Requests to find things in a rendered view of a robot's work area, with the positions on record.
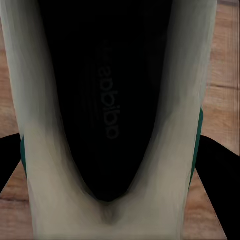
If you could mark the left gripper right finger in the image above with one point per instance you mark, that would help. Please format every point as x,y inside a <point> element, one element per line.
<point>219,171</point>

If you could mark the gym shoe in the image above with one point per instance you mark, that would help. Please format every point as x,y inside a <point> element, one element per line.
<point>108,96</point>

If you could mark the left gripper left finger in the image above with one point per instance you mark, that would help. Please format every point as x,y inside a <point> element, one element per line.
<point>10,156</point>

